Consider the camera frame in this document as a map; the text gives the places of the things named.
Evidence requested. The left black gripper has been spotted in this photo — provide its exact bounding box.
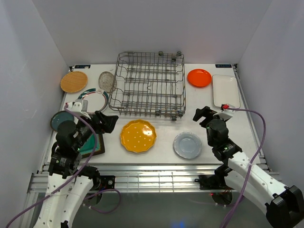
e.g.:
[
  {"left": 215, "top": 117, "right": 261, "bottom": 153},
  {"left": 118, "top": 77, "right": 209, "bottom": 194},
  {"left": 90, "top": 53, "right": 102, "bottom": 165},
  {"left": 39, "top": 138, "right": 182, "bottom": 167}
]
[{"left": 73, "top": 110, "right": 118, "bottom": 150}]

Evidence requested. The white rectangular plate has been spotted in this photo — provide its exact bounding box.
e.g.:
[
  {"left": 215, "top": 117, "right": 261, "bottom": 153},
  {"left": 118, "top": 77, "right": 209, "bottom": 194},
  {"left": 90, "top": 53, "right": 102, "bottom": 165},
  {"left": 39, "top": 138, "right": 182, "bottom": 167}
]
[{"left": 212, "top": 75, "right": 240, "bottom": 108}]

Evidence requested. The orange round plate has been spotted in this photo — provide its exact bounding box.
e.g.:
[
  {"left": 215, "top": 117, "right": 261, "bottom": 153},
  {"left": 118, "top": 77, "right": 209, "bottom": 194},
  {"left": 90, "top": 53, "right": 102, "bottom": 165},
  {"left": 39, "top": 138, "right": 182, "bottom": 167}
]
[{"left": 187, "top": 69, "right": 212, "bottom": 88}]

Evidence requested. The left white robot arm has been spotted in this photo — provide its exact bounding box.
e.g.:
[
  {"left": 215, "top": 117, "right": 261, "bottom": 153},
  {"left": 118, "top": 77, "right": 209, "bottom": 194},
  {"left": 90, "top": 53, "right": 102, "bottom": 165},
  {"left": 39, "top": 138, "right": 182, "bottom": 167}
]
[{"left": 34, "top": 111, "right": 118, "bottom": 228}]

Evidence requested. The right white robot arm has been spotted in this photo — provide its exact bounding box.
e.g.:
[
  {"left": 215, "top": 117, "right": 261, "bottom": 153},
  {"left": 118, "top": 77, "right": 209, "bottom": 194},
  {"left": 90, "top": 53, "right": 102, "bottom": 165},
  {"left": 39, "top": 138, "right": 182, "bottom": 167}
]
[{"left": 193, "top": 104, "right": 304, "bottom": 228}]

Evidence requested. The white plate green rim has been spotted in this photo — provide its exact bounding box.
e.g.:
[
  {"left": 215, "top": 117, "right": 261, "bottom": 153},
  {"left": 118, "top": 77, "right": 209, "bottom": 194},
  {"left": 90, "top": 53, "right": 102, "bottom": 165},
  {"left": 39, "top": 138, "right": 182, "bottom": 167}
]
[{"left": 78, "top": 88, "right": 109, "bottom": 114}]

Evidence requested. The yellow dotted scalloped plate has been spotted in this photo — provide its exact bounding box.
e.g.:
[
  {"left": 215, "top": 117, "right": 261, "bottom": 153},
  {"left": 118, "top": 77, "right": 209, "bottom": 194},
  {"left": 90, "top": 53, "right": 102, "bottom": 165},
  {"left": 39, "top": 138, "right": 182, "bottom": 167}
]
[{"left": 120, "top": 119, "right": 157, "bottom": 153}]

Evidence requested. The teal square brown-rimmed plate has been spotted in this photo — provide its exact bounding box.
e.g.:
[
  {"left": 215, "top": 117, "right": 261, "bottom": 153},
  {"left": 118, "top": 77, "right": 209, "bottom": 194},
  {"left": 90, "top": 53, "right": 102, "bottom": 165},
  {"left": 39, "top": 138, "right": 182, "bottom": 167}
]
[{"left": 79, "top": 134, "right": 105, "bottom": 158}]

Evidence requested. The light blue scalloped plate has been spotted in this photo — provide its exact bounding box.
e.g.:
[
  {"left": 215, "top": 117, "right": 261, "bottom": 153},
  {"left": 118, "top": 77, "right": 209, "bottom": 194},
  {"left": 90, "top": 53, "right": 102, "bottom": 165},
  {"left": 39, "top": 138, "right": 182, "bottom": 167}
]
[{"left": 173, "top": 132, "right": 203, "bottom": 160}]

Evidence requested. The speckled beige small plate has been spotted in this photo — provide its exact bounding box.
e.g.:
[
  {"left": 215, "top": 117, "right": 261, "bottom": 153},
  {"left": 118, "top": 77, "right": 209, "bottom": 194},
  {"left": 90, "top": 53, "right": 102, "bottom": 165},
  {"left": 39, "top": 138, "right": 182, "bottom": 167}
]
[{"left": 98, "top": 71, "right": 117, "bottom": 93}]

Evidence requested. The dark teal round plate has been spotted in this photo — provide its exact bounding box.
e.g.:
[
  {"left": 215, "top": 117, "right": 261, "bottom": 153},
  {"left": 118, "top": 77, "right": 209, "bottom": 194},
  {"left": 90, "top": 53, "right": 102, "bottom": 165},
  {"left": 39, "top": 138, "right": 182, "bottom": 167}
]
[{"left": 50, "top": 111, "right": 74, "bottom": 132}]

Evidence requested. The woven bamboo round plate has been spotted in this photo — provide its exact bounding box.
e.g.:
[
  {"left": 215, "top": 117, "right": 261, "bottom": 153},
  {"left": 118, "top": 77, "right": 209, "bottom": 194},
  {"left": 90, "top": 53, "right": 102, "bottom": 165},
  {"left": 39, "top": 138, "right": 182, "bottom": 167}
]
[{"left": 60, "top": 71, "right": 88, "bottom": 93}]

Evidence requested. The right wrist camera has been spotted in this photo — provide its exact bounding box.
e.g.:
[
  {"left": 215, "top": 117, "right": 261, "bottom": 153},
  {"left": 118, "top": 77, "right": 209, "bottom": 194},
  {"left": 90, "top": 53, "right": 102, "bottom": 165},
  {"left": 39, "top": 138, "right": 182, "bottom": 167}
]
[{"left": 213, "top": 104, "right": 235, "bottom": 122}]

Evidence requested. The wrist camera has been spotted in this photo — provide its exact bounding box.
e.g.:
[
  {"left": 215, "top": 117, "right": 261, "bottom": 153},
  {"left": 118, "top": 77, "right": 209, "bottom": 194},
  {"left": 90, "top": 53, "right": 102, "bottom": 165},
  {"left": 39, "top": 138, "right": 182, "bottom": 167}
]
[
  {"left": 66, "top": 99, "right": 91, "bottom": 119},
  {"left": 213, "top": 104, "right": 235, "bottom": 122}
]

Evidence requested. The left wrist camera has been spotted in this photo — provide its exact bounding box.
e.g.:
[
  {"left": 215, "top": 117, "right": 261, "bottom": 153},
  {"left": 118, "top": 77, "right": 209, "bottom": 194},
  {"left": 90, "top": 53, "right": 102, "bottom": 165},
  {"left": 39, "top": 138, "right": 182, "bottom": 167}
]
[{"left": 66, "top": 99, "right": 91, "bottom": 119}]

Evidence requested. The grey wire dish rack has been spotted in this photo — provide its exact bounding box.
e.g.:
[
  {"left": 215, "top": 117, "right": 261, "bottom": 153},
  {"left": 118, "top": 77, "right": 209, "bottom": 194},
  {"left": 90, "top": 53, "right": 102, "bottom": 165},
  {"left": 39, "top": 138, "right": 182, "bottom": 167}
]
[{"left": 108, "top": 51, "right": 186, "bottom": 121}]

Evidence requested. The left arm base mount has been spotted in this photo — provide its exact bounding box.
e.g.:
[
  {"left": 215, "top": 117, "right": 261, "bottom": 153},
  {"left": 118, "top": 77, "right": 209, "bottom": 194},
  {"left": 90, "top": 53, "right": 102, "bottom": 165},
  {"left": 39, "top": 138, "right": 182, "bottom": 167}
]
[{"left": 90, "top": 175, "right": 116, "bottom": 191}]

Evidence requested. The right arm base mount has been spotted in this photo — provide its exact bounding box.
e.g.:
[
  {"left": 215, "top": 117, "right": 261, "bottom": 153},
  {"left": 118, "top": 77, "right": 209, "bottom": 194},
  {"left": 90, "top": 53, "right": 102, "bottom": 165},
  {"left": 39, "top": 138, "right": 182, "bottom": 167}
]
[{"left": 194, "top": 174, "right": 227, "bottom": 190}]

